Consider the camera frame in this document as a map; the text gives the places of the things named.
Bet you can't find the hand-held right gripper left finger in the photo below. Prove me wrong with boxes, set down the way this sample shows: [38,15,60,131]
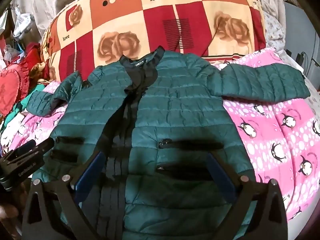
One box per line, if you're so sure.
[21,152,107,240]

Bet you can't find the red cloth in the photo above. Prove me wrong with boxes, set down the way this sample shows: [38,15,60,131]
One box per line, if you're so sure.
[12,42,42,83]

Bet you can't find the pink penguin print blanket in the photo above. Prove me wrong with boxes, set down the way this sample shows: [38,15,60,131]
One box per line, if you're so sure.
[0,47,320,222]

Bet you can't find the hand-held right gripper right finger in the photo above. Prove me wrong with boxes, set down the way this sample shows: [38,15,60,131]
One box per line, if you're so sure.
[206,152,288,240]

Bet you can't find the dark green puffer jacket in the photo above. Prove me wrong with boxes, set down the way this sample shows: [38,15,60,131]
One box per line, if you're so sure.
[26,45,311,240]

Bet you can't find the red heart pillow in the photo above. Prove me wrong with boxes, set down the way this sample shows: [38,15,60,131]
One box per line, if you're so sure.
[0,68,28,117]

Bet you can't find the golden satin cloth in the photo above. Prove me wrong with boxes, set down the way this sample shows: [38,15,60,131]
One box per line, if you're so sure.
[31,61,54,85]

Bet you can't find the rose print checked quilt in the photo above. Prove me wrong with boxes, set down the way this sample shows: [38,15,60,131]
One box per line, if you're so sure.
[41,0,267,83]

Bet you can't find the teal cloth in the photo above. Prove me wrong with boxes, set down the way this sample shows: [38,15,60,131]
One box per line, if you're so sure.
[4,84,49,127]

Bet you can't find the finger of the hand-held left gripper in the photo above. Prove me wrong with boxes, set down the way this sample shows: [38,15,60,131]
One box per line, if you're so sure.
[32,137,55,157]
[10,139,36,155]

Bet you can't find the white floral pillow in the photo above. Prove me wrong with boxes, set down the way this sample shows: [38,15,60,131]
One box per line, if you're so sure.
[261,11,288,54]

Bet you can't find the clear plastic bag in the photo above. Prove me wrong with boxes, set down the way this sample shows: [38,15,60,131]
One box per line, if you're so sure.
[11,6,37,43]

